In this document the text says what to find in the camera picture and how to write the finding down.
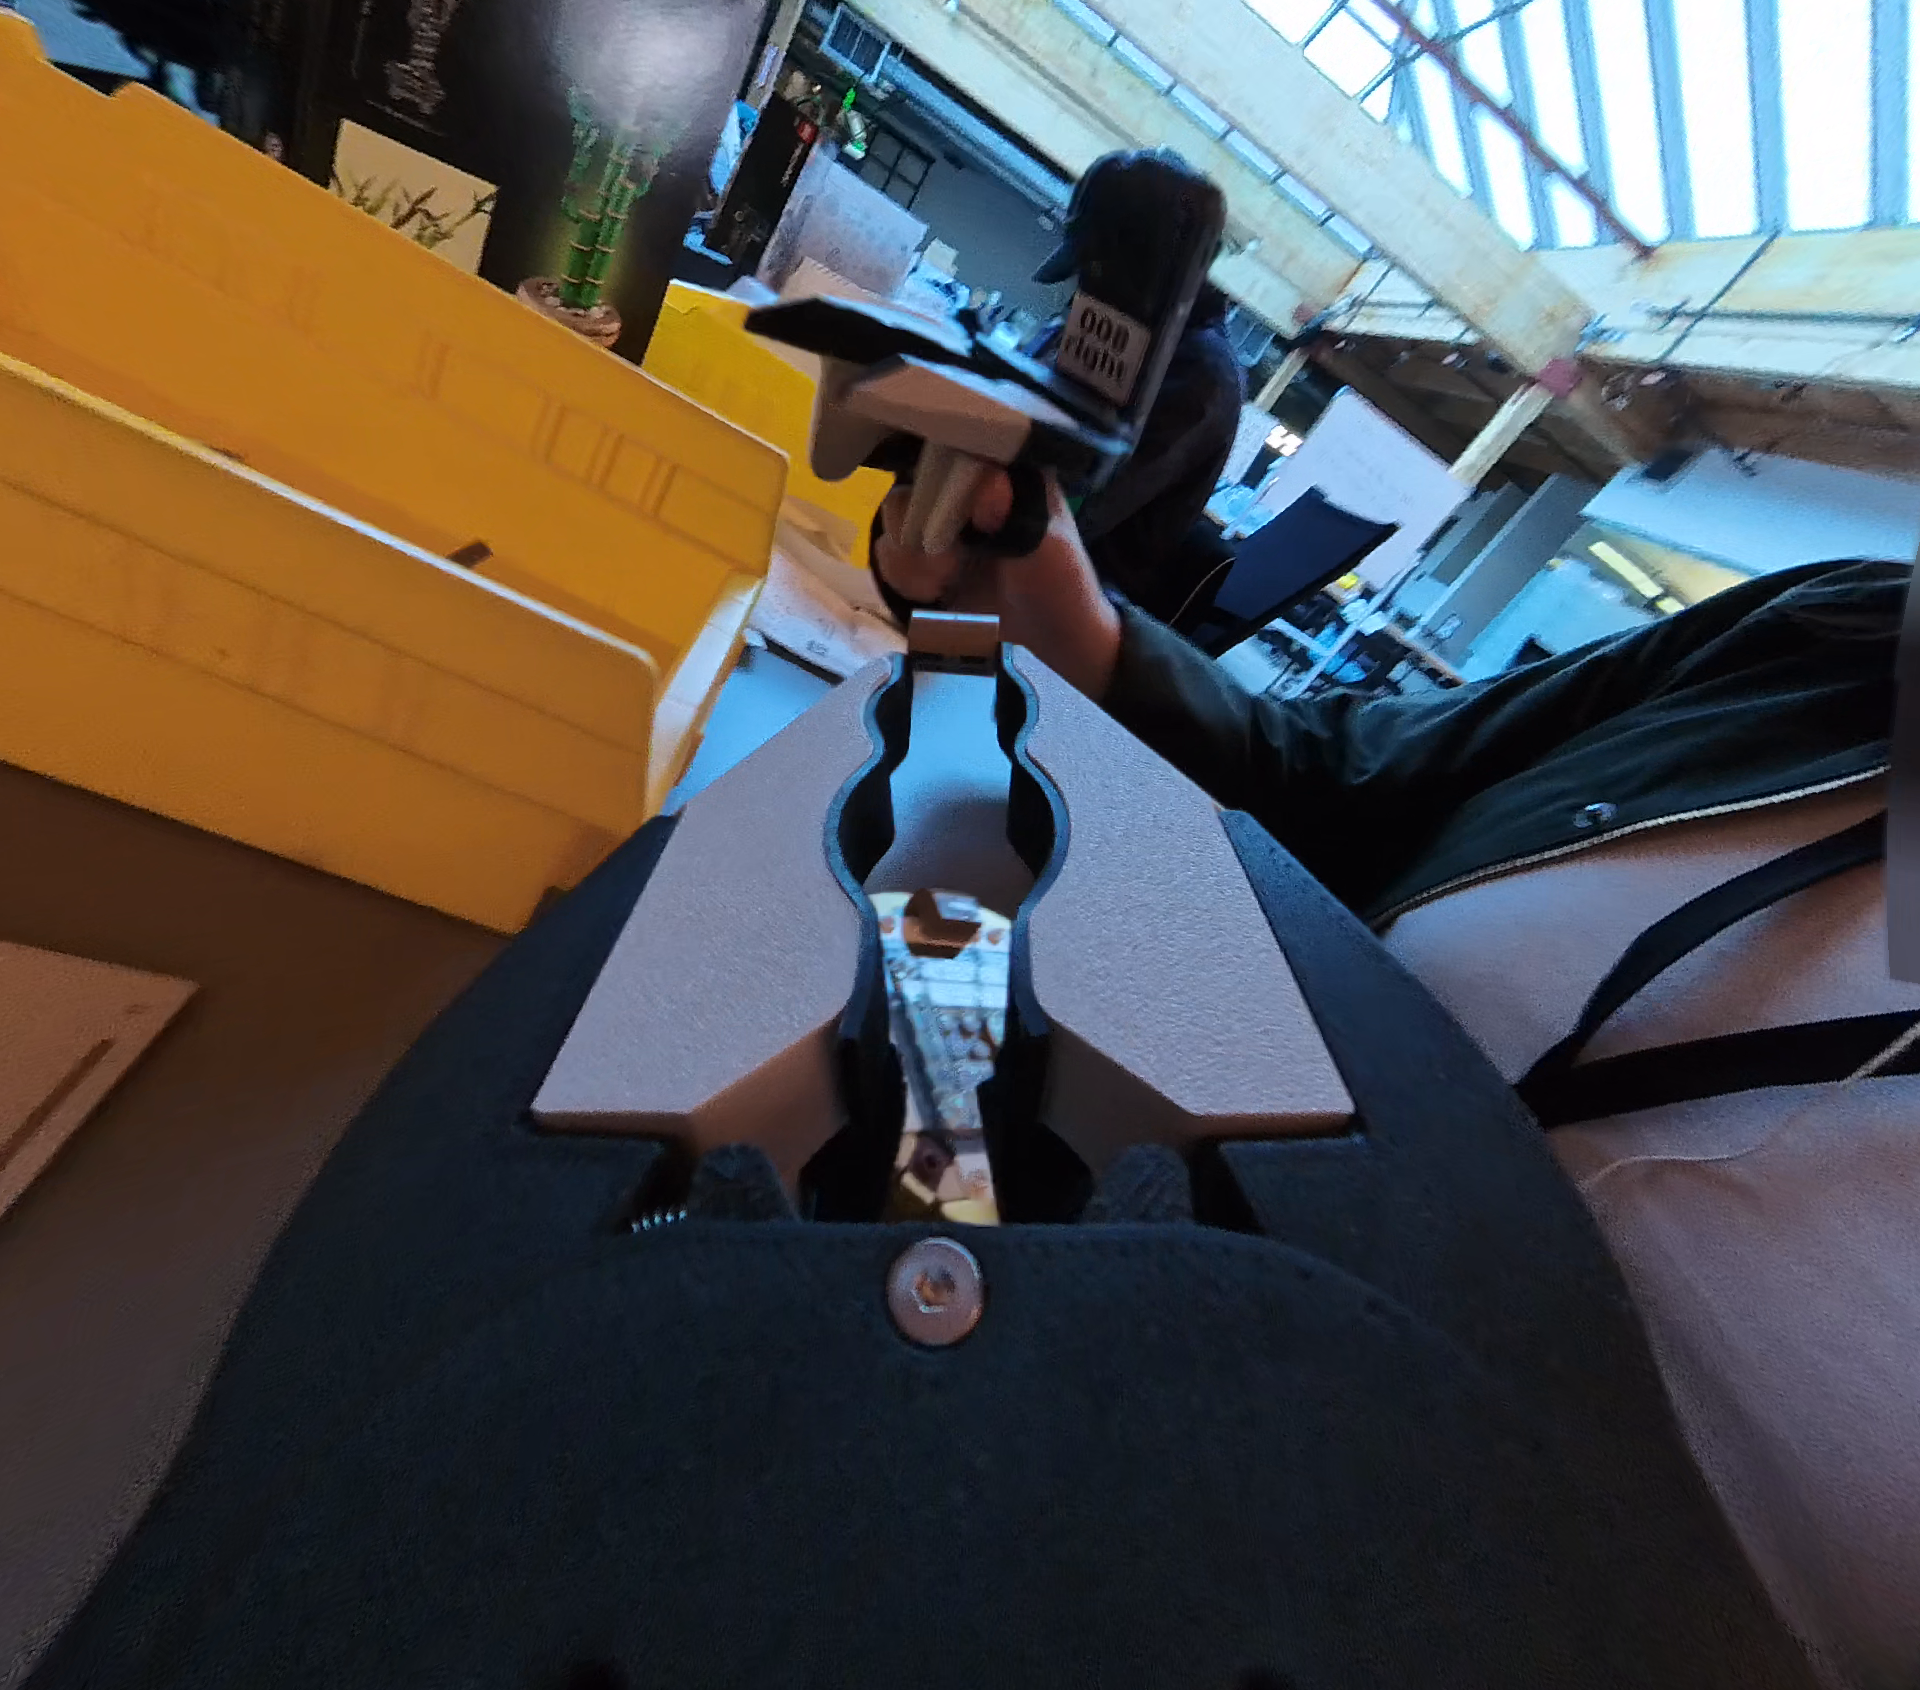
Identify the black toy set box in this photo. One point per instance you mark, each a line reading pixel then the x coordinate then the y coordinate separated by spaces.
pixel 600 40
pixel 750 174

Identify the person's grey hoodie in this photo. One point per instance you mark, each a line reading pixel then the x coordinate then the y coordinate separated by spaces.
pixel 1800 1271

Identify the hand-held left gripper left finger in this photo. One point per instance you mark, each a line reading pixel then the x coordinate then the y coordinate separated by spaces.
pixel 691 971

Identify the white whiteboard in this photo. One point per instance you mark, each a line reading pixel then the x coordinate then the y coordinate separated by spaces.
pixel 1350 460

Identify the dark blue office chair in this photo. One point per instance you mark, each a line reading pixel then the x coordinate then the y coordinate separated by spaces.
pixel 1304 550

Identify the person's right hand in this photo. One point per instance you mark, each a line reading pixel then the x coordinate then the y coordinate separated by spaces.
pixel 1050 594

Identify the round toy brick model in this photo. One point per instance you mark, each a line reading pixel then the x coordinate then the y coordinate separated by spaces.
pixel 942 1030

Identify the yellow plastic bin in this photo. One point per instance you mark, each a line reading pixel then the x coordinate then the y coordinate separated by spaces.
pixel 300 594
pixel 720 371

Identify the instruction booklet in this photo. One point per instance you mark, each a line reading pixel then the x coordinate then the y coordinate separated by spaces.
pixel 74 1045

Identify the grey desk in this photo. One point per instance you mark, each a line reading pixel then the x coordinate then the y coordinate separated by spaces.
pixel 224 1194

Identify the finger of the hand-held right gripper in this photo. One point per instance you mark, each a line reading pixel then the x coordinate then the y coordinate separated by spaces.
pixel 931 408
pixel 854 324

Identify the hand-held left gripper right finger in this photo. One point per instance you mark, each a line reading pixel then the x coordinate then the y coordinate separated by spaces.
pixel 1201 971

